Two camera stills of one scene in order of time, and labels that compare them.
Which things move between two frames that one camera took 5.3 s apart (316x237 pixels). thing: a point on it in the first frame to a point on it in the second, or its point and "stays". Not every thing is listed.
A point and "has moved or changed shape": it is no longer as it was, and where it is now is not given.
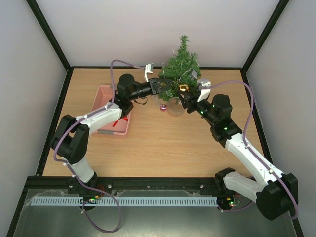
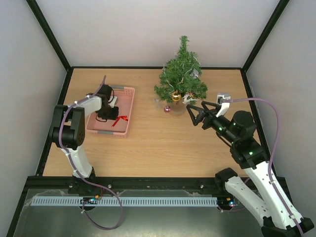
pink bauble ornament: [163, 107] has moved or changed shape
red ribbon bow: [124, 118] stays
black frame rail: [125, 187] stays
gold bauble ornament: [184, 88] to [176, 96]
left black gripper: [154, 84] to [114, 117]
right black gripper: [187, 100] to [206, 115]
